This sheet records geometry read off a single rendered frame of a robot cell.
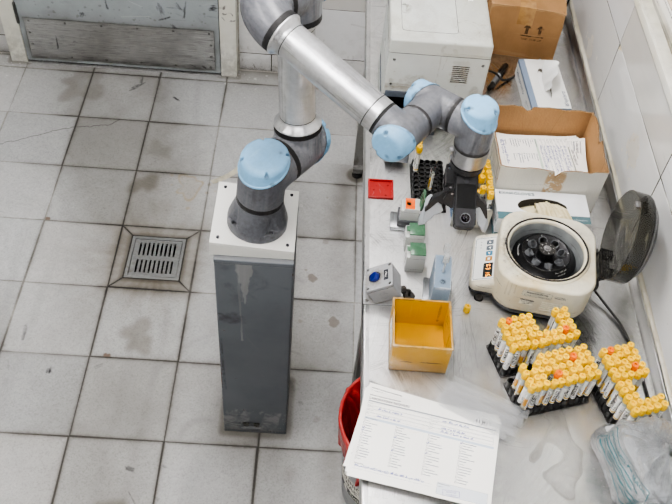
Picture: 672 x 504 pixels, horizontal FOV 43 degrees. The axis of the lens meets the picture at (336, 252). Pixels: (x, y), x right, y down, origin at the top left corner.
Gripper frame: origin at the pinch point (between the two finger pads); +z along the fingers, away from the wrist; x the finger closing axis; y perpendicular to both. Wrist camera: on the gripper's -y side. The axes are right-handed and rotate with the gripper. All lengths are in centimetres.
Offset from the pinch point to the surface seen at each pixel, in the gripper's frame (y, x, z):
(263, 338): 2, 43, 54
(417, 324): -12.3, 4.4, 20.1
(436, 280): -5.9, 1.5, 10.9
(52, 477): -21, 104, 109
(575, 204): 27.0, -34.5, 13.9
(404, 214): 17.8, 9.4, 15.2
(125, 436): -5, 86, 109
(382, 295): -7.4, 13.3, 16.9
